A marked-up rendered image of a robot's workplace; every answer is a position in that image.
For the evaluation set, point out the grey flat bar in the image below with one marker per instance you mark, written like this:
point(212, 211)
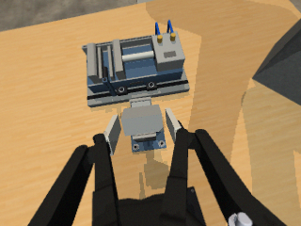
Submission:
point(100, 62)
point(111, 63)

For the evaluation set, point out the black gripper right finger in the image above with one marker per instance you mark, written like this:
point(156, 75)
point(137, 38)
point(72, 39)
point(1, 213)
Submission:
point(238, 206)

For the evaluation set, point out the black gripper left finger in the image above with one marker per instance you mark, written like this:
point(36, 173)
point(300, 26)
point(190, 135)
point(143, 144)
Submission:
point(61, 203)

